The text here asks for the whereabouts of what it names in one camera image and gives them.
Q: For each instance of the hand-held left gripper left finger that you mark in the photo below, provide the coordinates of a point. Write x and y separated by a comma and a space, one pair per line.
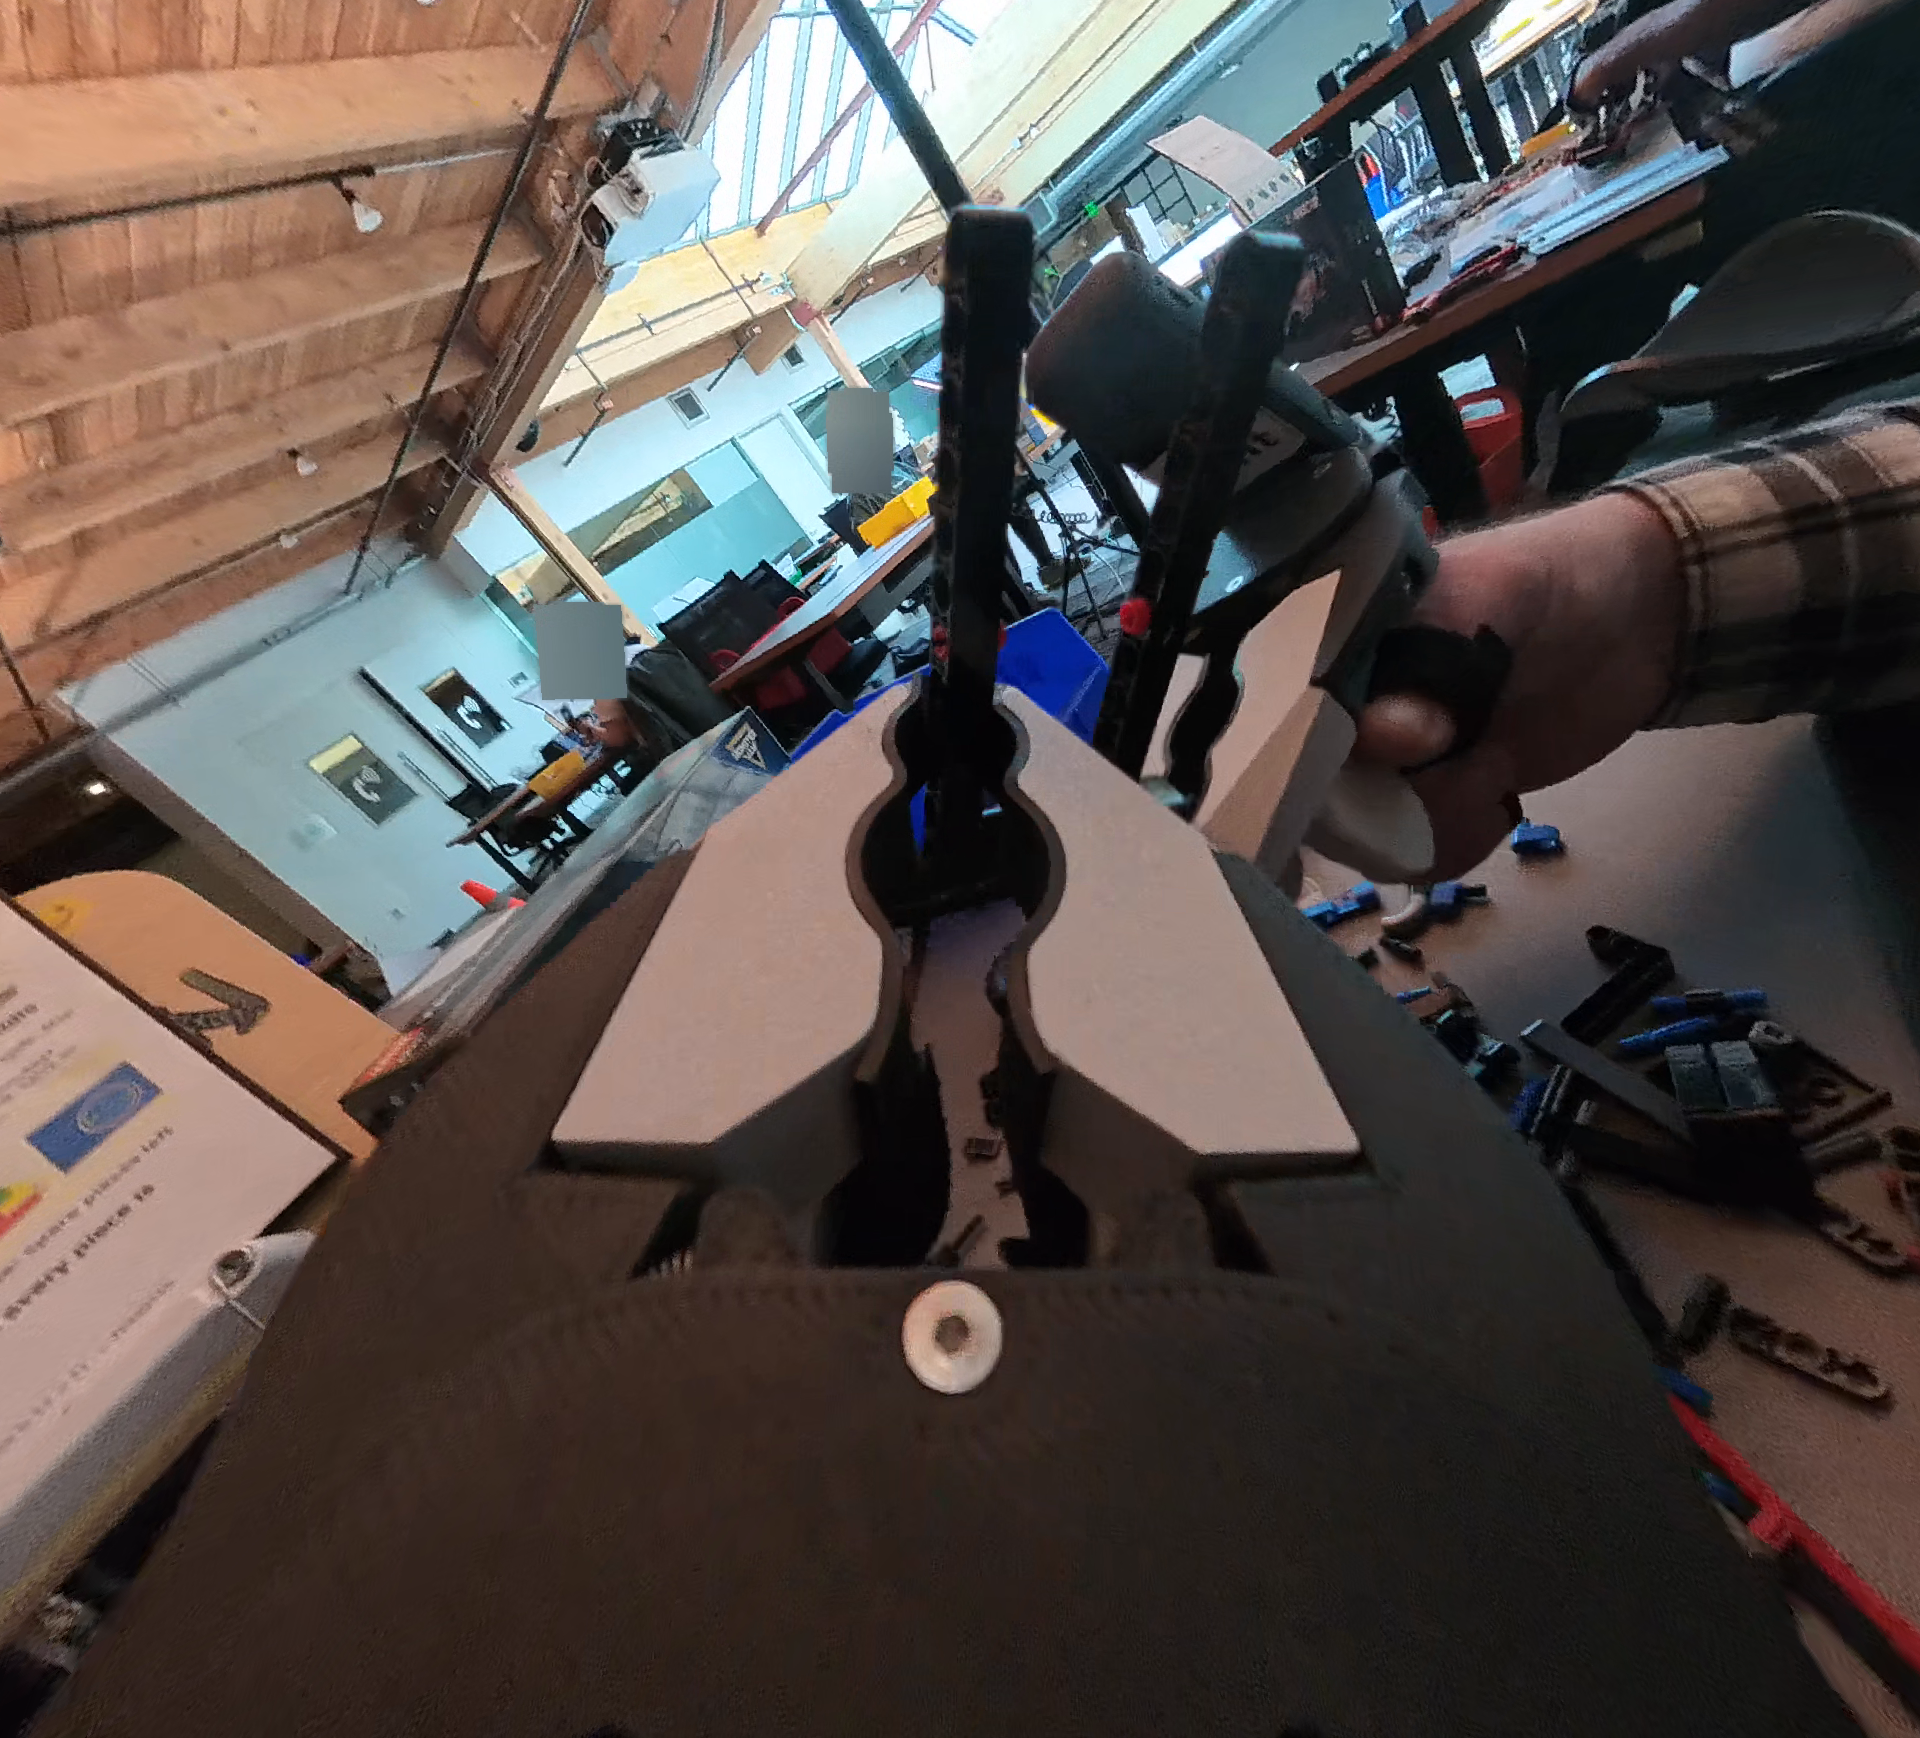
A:
721, 1018

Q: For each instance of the pile of toy building pieces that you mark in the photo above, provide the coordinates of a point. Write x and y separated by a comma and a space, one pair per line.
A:
1681, 1049

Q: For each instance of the red toy axle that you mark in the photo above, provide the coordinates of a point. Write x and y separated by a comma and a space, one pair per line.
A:
1800, 1528

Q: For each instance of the plain blue plastic bin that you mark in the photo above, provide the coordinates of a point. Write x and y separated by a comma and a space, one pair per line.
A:
1036, 675

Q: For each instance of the black metal pole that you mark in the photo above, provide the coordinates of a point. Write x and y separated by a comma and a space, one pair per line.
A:
841, 15

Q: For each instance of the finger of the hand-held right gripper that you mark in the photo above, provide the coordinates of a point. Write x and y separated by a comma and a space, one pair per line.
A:
1187, 735
1277, 719

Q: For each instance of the toy truck set box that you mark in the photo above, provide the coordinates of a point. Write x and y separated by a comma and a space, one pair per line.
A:
571, 899

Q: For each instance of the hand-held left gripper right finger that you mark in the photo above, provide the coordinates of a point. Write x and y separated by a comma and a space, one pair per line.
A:
1187, 1018

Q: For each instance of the short dark toy beam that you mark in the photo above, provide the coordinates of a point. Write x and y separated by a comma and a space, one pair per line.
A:
1807, 1359

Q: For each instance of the long black toy beam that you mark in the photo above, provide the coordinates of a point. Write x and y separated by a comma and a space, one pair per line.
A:
978, 509
1200, 478

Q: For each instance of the grey desk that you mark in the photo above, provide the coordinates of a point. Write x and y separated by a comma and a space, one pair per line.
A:
1771, 899

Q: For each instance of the black office chair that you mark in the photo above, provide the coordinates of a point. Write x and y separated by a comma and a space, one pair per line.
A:
1756, 328

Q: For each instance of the instruction booklet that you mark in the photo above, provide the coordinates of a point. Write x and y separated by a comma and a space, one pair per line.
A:
120, 1138

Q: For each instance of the yellow bin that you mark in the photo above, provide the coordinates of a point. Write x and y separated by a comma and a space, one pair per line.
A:
894, 514

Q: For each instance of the person's right forearm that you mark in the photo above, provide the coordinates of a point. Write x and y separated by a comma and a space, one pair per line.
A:
1787, 555

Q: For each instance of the person's right hand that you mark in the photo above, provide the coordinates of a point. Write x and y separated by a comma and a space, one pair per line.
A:
1530, 658

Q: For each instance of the dark wooden work table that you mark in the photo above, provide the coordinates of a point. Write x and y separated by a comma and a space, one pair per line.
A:
1501, 149

